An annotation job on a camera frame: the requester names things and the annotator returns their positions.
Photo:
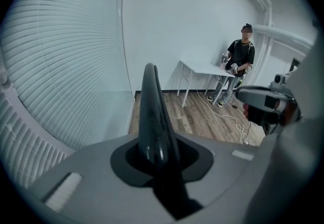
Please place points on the small grey camera box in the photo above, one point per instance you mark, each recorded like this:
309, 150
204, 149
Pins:
278, 80

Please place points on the person's light grey clothing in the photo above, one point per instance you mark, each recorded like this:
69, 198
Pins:
296, 162

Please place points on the small white window blind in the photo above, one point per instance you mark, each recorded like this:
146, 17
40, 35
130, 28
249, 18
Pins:
22, 147

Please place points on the thick white horizontal pipe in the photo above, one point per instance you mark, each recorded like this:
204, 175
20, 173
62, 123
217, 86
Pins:
283, 34

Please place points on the white power strip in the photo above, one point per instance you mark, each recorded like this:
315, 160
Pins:
247, 142

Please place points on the person's right hand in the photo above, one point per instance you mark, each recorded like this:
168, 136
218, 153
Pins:
245, 111

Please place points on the white table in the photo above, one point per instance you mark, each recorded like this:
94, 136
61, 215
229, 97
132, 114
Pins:
202, 67

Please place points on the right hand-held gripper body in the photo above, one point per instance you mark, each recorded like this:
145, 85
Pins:
255, 96

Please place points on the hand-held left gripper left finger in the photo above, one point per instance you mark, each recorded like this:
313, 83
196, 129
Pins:
148, 116

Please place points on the large white window blind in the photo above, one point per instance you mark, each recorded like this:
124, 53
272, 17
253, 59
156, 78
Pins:
65, 48

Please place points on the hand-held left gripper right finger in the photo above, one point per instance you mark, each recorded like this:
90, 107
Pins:
170, 147

